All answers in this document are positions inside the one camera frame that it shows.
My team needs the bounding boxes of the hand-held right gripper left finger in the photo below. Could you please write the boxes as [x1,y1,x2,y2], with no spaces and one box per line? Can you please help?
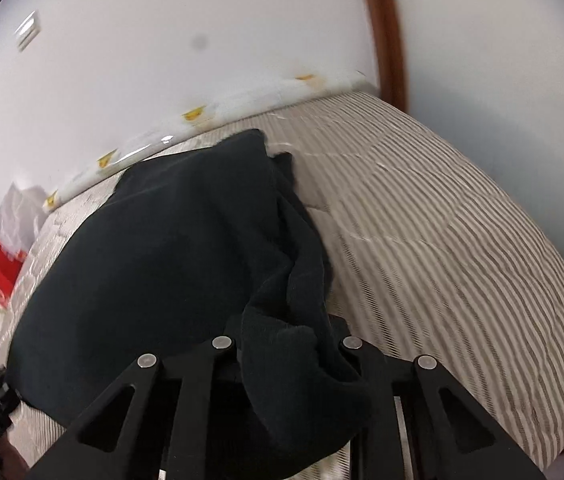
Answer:
[27,336,244,480]

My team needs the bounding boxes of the black t-shirt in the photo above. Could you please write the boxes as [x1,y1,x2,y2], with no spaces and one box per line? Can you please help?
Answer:
[4,129,379,461]

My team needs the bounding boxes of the brown wooden door frame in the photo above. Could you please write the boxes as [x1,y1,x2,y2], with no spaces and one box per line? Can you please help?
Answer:
[356,0,411,112]

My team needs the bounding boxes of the striped quilted mattress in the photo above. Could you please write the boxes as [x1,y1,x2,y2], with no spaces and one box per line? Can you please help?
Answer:
[9,91,564,480]

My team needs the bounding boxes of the white plastic bag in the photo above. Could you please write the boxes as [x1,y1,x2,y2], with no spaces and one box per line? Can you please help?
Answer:
[0,182,49,257]

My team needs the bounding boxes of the duck-printed white cushion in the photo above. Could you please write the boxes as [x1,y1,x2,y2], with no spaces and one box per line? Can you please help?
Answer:
[42,72,378,211]

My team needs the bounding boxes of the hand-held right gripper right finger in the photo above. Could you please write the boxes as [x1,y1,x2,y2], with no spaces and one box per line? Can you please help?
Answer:
[334,336,548,480]

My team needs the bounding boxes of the white wall switch plate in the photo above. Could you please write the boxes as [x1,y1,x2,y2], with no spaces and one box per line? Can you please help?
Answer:
[14,10,43,52]

